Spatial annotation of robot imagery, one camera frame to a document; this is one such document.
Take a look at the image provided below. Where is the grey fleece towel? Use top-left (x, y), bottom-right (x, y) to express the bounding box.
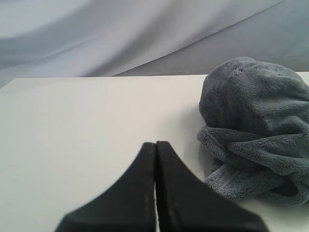
top-left (197, 57), bottom-right (309, 205)

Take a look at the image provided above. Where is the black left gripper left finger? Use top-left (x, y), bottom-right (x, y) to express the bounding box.
top-left (56, 143), bottom-right (156, 232)

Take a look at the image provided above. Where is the grey backdrop cloth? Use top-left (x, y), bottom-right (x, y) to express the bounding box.
top-left (0, 0), bottom-right (309, 86)

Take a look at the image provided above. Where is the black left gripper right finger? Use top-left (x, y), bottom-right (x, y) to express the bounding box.
top-left (155, 141), bottom-right (250, 232)

